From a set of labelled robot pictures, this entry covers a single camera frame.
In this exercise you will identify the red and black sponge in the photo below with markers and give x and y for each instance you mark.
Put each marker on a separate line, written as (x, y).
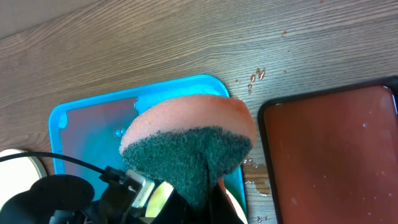
(190, 142)

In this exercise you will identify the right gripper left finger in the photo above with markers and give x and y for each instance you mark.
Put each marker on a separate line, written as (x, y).
(176, 211)

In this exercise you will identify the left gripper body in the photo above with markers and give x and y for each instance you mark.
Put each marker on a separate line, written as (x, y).
(123, 201)

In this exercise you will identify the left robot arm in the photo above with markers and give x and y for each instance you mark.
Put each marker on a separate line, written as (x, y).
(67, 199)

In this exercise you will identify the green plate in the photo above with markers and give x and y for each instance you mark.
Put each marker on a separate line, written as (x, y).
(158, 199)
(18, 175)

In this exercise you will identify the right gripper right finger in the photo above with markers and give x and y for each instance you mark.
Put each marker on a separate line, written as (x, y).
(221, 211)

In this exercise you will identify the black tray with red liquid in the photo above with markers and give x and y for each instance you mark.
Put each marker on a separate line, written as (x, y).
(331, 155)

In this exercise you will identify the teal plastic tray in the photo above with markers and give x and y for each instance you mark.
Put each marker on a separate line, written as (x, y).
(91, 129)

